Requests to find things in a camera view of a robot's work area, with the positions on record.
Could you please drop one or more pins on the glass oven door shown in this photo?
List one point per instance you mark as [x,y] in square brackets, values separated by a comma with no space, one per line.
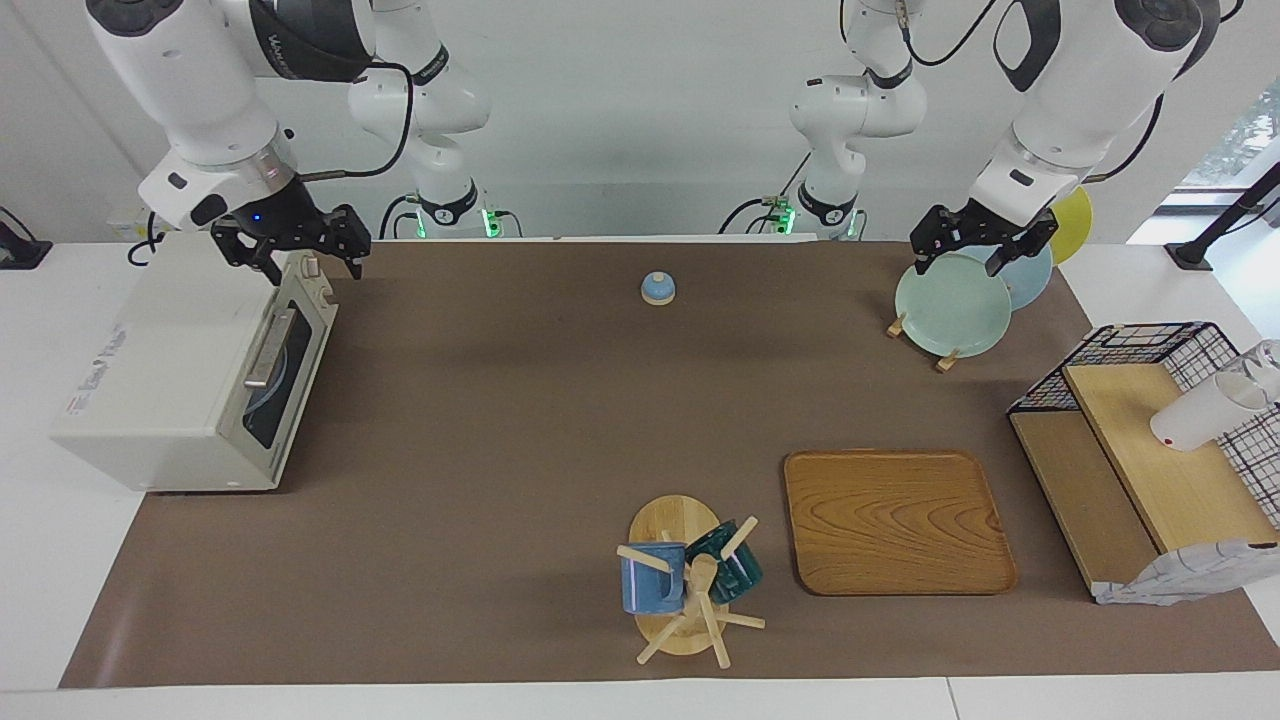
[300,425]

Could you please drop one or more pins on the blue mug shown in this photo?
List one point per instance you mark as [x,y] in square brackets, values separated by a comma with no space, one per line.
[650,585]

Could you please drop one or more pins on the white cup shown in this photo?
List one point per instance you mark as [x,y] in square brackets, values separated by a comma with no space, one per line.
[1200,415]

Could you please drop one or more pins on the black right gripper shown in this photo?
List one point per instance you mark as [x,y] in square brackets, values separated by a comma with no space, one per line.
[290,228]

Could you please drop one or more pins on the window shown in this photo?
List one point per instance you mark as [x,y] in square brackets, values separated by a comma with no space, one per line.
[1250,140]

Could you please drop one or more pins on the brown table mat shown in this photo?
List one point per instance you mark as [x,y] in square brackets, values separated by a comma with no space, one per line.
[550,430]

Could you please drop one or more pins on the wooden plate rack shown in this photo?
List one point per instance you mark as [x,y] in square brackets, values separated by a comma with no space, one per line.
[895,327]

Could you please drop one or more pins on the black table clamp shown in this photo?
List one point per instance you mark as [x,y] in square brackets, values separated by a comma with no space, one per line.
[20,255]

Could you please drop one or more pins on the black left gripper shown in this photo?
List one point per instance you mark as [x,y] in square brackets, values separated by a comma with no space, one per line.
[985,230]

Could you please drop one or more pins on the black angled stand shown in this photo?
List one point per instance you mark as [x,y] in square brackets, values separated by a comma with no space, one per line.
[1195,252]

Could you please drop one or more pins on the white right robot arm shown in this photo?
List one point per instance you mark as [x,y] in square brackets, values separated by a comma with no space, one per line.
[200,90]

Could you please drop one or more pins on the clear drinking glass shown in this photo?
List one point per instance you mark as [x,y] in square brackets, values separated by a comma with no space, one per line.
[1268,358]

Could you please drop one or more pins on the white marbled cloth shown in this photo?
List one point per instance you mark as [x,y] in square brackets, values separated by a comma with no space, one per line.
[1180,578]

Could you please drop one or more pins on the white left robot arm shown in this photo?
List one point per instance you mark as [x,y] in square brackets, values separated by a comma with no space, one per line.
[1080,90]

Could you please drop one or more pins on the small blue white bell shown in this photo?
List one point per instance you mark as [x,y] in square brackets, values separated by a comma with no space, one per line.
[657,290]

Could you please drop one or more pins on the pale green plate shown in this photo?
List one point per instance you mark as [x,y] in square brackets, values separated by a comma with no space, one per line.
[950,310]

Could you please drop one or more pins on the yellow plate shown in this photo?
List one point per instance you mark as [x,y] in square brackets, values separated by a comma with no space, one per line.
[1075,225]

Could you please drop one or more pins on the cream toaster oven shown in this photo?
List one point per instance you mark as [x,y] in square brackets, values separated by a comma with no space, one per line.
[160,380]

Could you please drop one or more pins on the large pale blue plate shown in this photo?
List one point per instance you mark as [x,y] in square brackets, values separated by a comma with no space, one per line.
[1030,285]

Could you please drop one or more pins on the dark green mug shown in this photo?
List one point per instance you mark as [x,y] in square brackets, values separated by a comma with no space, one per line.
[740,575]

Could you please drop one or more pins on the wooden serving tray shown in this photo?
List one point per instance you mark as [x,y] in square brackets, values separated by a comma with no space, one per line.
[900,525]

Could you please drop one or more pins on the white power strip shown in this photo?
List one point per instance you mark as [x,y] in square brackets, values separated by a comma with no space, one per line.
[122,228]

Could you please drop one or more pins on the silver oven knob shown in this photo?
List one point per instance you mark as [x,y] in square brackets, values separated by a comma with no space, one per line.
[311,267]
[325,297]

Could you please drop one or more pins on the wooden mug tree stand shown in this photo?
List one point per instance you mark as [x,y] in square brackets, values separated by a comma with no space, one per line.
[675,520]

